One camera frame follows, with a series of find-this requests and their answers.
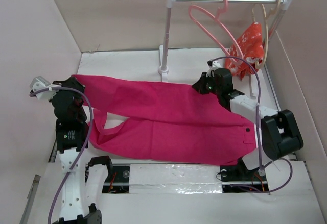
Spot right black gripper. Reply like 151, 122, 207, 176
192, 72, 222, 96

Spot magenta pink trousers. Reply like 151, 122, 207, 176
76, 75, 256, 166

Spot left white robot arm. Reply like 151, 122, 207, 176
47, 77, 114, 223

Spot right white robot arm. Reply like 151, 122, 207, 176
192, 68, 303, 180

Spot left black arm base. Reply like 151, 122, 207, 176
85, 156, 130, 194

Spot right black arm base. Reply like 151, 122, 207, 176
216, 158, 269, 193

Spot pink plastic hanger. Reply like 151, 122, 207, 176
188, 0, 244, 66

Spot beige wooden hanger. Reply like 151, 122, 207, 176
251, 0, 281, 70

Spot orange floral garment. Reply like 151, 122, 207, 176
224, 22, 265, 80

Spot white clothes rack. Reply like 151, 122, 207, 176
157, 0, 295, 99

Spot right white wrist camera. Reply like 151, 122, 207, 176
206, 60, 222, 77

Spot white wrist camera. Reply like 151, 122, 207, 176
206, 60, 222, 77
30, 76, 56, 101

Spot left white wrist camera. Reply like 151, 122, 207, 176
30, 76, 56, 101

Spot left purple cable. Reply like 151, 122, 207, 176
29, 86, 93, 224

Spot purple cable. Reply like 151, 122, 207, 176
208, 56, 294, 193
29, 86, 93, 224

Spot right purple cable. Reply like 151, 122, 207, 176
208, 56, 294, 193

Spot metal side rail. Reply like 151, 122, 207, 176
20, 175, 41, 224

